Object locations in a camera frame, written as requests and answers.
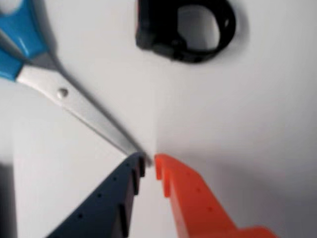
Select slate grey gripper finger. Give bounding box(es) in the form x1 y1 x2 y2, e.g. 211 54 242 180
45 151 147 238

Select blue handled scissors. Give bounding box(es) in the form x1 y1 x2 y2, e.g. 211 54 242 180
0 0 154 166

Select black ring strap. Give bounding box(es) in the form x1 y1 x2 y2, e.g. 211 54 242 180
134 0 238 64

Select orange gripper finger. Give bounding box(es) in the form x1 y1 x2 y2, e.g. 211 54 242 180
154 153 278 238

